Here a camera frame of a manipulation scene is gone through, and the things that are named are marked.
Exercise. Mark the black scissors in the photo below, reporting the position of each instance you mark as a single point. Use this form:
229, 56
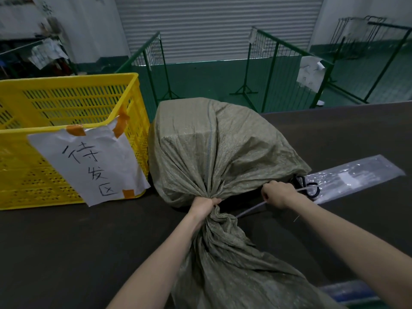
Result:
309, 186

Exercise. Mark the person's right fingers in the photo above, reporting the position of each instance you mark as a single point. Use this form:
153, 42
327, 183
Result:
268, 193

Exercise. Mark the white paper sheet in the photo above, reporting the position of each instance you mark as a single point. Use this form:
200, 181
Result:
310, 73

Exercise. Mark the person's right forearm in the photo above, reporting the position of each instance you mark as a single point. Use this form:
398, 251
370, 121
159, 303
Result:
354, 241

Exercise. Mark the yellow plastic crate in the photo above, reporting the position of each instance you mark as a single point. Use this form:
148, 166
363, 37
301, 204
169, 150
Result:
38, 102

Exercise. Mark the orange tape strip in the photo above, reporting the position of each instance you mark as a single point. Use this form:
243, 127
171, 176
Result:
76, 130
121, 120
128, 194

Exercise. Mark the person's left fingers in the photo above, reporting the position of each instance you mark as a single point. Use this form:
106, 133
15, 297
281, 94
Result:
212, 202

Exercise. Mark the hanging white papers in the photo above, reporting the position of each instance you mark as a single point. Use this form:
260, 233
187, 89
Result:
48, 53

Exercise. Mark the green metal frame barrier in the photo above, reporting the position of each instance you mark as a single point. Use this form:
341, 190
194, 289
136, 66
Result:
386, 64

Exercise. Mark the grey-green woven sack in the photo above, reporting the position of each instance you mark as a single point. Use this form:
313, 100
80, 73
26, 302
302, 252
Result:
222, 151

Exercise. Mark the person's left hand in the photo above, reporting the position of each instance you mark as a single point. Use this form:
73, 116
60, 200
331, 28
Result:
201, 210

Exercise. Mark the person's left forearm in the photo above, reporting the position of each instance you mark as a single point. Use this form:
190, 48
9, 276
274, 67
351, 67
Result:
161, 267

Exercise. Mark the small white paper tag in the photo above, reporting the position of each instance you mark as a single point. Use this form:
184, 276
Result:
252, 35

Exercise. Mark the grey roller shutter door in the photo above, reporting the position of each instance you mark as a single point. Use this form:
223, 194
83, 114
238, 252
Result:
219, 25

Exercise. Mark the person's right hand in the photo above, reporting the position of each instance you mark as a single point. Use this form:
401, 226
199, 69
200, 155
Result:
281, 194

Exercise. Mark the white handwritten paper sign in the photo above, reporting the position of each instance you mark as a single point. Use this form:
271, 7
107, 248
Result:
93, 164

